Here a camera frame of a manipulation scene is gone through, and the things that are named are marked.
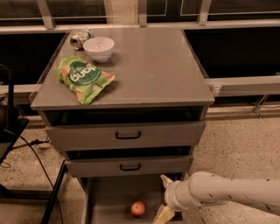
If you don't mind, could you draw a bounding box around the red apple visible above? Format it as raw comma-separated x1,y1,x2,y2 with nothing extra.
130,200,145,217

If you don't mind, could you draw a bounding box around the grey drawer cabinet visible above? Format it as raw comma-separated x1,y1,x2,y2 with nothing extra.
30,27,215,180

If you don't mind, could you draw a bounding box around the green snack bag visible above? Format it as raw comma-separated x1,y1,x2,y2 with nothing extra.
55,55,115,105

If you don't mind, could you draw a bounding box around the metal window railing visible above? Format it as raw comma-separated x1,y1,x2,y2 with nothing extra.
0,0,280,108

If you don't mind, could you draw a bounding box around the white ceramic bowl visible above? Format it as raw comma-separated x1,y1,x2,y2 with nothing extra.
83,37,115,62

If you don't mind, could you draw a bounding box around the black stand with cables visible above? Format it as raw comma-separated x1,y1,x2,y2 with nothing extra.
0,63,68,224

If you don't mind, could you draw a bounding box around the grey top drawer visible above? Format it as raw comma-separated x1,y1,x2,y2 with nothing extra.
45,121,206,151

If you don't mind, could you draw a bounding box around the grey drawer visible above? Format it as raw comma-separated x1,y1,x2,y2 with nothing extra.
80,173,187,224
45,121,206,151
66,156,193,178

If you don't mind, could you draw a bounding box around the grey bottom drawer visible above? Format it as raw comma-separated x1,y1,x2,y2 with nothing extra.
80,173,187,224

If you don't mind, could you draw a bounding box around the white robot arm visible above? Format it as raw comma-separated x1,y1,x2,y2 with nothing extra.
152,171,280,224

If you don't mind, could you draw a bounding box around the grey middle drawer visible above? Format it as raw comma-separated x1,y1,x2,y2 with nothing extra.
66,156,193,178

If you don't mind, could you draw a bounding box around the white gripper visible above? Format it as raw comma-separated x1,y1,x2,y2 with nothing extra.
152,174,197,224

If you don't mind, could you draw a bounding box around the crushed metal can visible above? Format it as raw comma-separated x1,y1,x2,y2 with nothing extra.
70,29,94,50

